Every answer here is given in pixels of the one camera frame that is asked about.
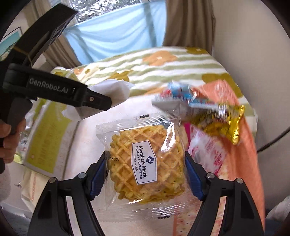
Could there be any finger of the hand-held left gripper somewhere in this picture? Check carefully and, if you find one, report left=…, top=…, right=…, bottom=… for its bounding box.
left=0, top=3, right=78, bottom=70
left=86, top=88, right=112, bottom=111

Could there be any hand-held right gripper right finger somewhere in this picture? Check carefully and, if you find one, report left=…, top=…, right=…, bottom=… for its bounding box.
left=185, top=151, right=264, bottom=236

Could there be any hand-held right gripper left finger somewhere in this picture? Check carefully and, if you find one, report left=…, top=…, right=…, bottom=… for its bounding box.
left=27, top=156, right=107, bottom=236

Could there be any clear waffle packet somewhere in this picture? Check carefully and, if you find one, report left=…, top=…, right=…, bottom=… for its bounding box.
left=95, top=112, right=205, bottom=220

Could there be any green cardboard box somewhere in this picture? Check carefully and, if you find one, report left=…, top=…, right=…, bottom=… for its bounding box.
left=23, top=99, right=80, bottom=177

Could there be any person's left hand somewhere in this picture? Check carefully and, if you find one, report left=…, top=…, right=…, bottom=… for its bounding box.
left=0, top=117, right=27, bottom=162

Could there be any brown curtain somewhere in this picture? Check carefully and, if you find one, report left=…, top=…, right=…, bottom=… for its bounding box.
left=45, top=34, right=82, bottom=69
left=163, top=0, right=216, bottom=54

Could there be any red and white snack packet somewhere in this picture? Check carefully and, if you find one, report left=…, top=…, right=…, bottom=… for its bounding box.
left=186, top=124, right=227, bottom=180

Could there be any framed house picture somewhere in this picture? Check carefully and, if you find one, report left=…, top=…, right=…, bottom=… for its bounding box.
left=0, top=27, right=23, bottom=61

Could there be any large orange snack bag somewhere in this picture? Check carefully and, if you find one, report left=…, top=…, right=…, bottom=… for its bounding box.
left=188, top=79, right=266, bottom=219

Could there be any light blue cloth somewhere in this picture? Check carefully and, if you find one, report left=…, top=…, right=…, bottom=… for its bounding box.
left=63, top=0, right=168, bottom=67

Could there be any window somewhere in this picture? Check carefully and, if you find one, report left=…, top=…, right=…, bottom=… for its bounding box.
left=68, top=0, right=150, bottom=23

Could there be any gold snack packet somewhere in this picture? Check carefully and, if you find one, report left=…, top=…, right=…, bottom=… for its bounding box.
left=189, top=103, right=246, bottom=146

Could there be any blue and red snack packet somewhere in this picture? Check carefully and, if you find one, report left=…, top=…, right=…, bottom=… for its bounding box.
left=159, top=82, right=218, bottom=108

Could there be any floral striped blanket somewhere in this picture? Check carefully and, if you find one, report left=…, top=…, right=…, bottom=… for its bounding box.
left=51, top=46, right=245, bottom=109

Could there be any black curved pole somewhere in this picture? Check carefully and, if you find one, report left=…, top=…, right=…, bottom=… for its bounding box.
left=257, top=127, right=290, bottom=153

